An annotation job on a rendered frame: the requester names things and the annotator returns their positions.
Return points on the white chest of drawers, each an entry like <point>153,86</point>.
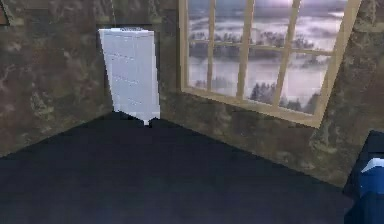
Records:
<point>131,73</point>

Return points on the tan framed window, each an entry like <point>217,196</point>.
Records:
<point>263,56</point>

